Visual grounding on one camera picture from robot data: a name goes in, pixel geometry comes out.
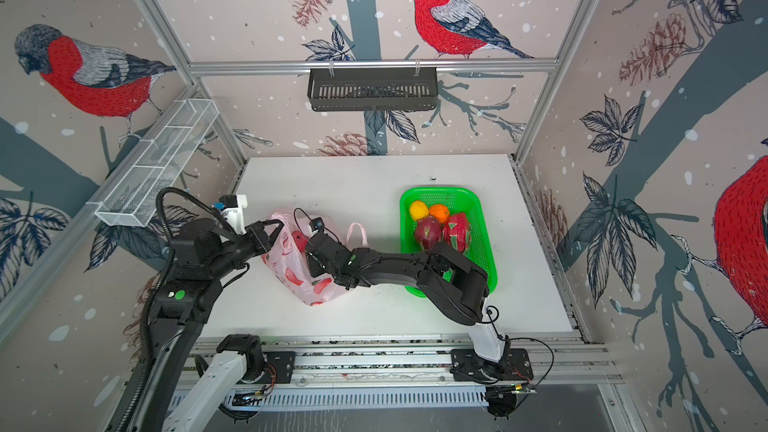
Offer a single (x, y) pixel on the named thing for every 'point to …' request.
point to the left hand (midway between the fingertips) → (281, 221)
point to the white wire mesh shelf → (137, 193)
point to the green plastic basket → (464, 200)
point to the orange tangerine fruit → (440, 212)
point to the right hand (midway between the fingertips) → (310, 257)
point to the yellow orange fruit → (419, 210)
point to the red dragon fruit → (456, 232)
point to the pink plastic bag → (291, 266)
